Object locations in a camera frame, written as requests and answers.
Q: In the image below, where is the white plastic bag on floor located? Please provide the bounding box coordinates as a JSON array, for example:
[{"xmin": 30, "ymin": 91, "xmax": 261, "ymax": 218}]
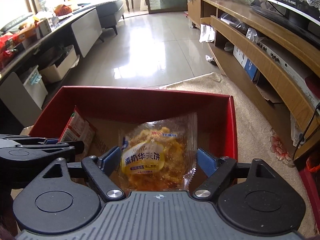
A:
[{"xmin": 199, "ymin": 24, "xmax": 215, "ymax": 43}]

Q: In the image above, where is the red white snack packet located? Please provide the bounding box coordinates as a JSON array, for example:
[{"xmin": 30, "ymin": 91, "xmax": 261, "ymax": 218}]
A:
[{"xmin": 59, "ymin": 106, "xmax": 97, "ymax": 161}]

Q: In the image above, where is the red cardboard box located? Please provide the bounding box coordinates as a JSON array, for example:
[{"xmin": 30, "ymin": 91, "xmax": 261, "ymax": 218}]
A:
[{"xmin": 31, "ymin": 86, "xmax": 238, "ymax": 194}]

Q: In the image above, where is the white storage box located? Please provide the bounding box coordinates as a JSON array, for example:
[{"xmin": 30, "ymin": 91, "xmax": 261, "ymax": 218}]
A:
[{"xmin": 39, "ymin": 45, "xmax": 80, "ymax": 83}]

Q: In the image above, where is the yellow waffle snack bag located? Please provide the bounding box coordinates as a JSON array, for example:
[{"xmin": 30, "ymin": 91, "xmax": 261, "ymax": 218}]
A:
[{"xmin": 118, "ymin": 113, "xmax": 197, "ymax": 192}]

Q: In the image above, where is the red plastic bag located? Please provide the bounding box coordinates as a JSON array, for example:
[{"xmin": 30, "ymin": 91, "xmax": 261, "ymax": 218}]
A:
[{"xmin": 0, "ymin": 33, "xmax": 18, "ymax": 69}]

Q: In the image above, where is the orange plastic bag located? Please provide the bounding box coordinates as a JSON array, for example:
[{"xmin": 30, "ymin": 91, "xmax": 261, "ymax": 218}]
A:
[{"xmin": 298, "ymin": 152, "xmax": 319, "ymax": 230}]

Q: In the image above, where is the grey sofa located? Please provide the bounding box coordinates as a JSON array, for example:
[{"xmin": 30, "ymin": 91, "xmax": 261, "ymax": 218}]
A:
[{"xmin": 96, "ymin": 0, "xmax": 124, "ymax": 35}]

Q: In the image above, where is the wooden TV cabinet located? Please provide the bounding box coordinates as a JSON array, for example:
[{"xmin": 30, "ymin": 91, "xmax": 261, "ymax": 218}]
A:
[{"xmin": 187, "ymin": 0, "xmax": 320, "ymax": 160}]

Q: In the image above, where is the dark long side table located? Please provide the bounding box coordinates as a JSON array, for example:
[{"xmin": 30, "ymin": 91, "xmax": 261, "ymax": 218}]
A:
[{"xmin": 1, "ymin": 7, "xmax": 102, "ymax": 127}]

